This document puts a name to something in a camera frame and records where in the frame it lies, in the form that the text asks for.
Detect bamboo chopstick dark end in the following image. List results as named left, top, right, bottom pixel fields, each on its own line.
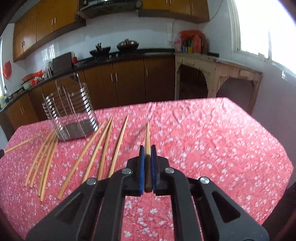
left=144, top=122, right=152, bottom=193

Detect lower kitchen cabinets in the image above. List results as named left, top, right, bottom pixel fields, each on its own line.
left=1, top=53, right=176, bottom=139

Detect kitchen cabinets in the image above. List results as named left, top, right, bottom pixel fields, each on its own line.
left=13, top=1, right=210, bottom=62
left=1, top=53, right=176, bottom=139

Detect upper kitchen cabinets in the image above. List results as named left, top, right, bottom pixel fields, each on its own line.
left=13, top=1, right=210, bottom=62

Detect pink floral tablecloth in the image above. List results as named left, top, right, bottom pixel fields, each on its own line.
left=1, top=98, right=293, bottom=237

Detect cream wooden side table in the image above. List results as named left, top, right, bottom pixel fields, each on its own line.
left=175, top=53, right=262, bottom=114

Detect bowl with red bags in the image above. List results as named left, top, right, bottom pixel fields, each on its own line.
left=22, top=70, right=48, bottom=90

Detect dark cutting board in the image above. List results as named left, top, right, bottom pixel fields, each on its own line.
left=52, top=52, right=74, bottom=74

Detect red bottle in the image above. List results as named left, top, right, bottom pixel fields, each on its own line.
left=72, top=53, right=78, bottom=65

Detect black wok on stove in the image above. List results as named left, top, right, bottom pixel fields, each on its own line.
left=89, top=43, right=111, bottom=58

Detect red plastic bag hanging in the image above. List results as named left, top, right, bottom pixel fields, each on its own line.
left=3, top=61, right=12, bottom=80

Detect red bag of condiments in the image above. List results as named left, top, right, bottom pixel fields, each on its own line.
left=174, top=30, right=209, bottom=55

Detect range hood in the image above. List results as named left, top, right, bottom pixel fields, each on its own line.
left=77, top=0, right=142, bottom=19

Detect wire metal utensil holder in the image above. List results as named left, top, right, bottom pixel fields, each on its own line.
left=42, top=72, right=99, bottom=142

